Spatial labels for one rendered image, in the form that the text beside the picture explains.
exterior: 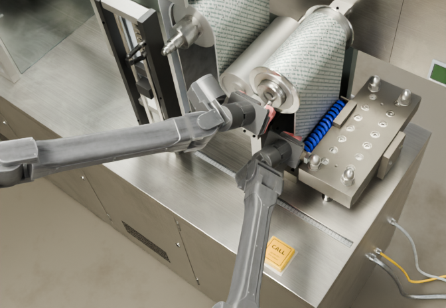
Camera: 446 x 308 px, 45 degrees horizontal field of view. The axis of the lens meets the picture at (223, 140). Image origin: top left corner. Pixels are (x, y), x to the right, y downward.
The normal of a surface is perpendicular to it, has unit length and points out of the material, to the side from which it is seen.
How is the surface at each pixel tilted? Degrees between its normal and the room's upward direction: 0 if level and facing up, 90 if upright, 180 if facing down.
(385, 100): 0
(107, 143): 28
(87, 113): 0
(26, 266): 0
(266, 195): 36
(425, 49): 90
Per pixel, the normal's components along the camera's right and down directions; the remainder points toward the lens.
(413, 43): -0.61, 0.68
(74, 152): 0.36, -0.40
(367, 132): -0.09, -0.58
